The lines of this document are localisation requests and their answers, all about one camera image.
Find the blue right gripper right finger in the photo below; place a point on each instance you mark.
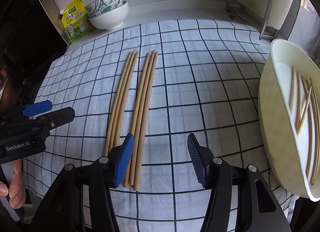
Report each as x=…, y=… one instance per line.
x=198, y=157

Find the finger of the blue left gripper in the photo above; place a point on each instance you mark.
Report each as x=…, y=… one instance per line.
x=57, y=118
x=37, y=108

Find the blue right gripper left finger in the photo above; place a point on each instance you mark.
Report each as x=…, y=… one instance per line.
x=122, y=158

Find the person's left hand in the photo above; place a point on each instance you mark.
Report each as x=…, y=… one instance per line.
x=16, y=189

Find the white black checkered cloth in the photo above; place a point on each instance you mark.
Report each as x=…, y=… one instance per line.
x=206, y=82

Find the white round tray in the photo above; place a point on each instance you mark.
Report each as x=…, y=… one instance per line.
x=286, y=151

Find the yellow seasoning pouch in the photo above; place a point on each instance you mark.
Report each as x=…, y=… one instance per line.
x=75, y=20

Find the large white bowl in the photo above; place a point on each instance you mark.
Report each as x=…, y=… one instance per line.
x=111, y=20

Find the upper blue patterned bowl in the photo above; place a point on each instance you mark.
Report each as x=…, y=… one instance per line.
x=97, y=5

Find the blue patterned bowl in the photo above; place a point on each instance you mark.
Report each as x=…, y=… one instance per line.
x=108, y=8
x=97, y=5

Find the metal cutting board rack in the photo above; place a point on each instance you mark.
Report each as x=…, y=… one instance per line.
x=252, y=4

